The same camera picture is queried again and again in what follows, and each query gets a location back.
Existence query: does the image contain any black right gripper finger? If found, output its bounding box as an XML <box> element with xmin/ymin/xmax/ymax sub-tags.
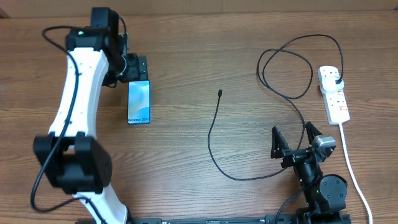
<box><xmin>305</xmin><ymin>121</ymin><xmax>322</xmax><ymax>144</ymax></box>
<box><xmin>271</xmin><ymin>126</ymin><xmax>290</xmax><ymax>159</ymax></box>

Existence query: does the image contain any blue Galaxy smartphone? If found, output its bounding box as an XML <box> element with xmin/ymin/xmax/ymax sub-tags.
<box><xmin>127</xmin><ymin>80</ymin><xmax>150</xmax><ymax>124</ymax></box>

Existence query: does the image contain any black USB charging cable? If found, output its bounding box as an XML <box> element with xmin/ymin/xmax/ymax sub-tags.
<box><xmin>207</xmin><ymin>34</ymin><xmax>345</xmax><ymax>182</ymax></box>

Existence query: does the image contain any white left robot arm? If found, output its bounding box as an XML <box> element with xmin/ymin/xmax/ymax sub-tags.
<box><xmin>33</xmin><ymin>7</ymin><xmax>151</xmax><ymax>223</ymax></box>

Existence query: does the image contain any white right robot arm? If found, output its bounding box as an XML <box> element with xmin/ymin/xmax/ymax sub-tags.
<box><xmin>266</xmin><ymin>122</ymin><xmax>351</xmax><ymax>223</ymax></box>

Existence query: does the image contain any white charger plug adapter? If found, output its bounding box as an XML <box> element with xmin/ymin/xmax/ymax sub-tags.
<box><xmin>320</xmin><ymin>77</ymin><xmax>345</xmax><ymax>94</ymax></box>

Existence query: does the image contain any white power strip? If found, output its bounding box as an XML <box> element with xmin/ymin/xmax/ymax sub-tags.
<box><xmin>317</xmin><ymin>65</ymin><xmax>350</xmax><ymax>125</ymax></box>

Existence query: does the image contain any white power strip cord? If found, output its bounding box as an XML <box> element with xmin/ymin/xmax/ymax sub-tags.
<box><xmin>338</xmin><ymin>123</ymin><xmax>373</xmax><ymax>224</ymax></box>

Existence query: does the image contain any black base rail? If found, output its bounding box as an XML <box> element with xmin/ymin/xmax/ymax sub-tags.
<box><xmin>74</xmin><ymin>214</ymin><xmax>352</xmax><ymax>224</ymax></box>

